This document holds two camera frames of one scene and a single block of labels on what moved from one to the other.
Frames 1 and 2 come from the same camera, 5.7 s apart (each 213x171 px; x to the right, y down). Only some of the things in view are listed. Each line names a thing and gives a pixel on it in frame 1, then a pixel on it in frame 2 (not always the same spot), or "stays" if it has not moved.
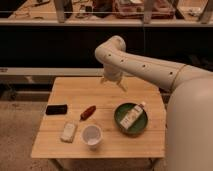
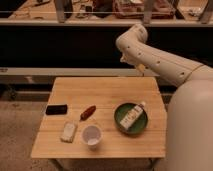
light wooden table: (87, 117) stays
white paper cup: (91, 136) stays
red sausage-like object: (86, 114) stays
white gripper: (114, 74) to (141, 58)
